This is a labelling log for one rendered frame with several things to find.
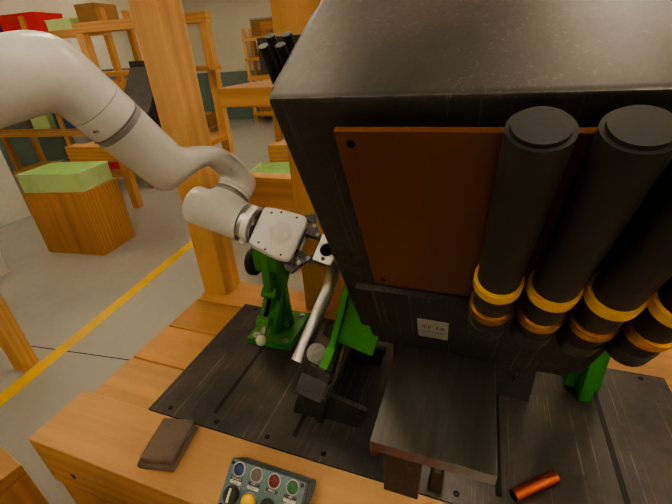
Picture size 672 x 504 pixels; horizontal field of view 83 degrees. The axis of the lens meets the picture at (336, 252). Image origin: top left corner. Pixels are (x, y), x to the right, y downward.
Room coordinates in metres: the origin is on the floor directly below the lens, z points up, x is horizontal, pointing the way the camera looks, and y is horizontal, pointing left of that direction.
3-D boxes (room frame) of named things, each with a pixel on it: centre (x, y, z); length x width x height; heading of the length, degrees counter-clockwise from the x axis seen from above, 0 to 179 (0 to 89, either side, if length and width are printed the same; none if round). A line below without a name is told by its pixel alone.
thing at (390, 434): (0.48, -0.17, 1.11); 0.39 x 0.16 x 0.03; 159
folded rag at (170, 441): (0.50, 0.37, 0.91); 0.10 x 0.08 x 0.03; 169
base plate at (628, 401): (0.60, -0.14, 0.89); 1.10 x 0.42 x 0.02; 69
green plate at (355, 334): (0.57, -0.04, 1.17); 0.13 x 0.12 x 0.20; 69
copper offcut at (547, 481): (0.38, -0.32, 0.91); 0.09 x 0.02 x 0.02; 107
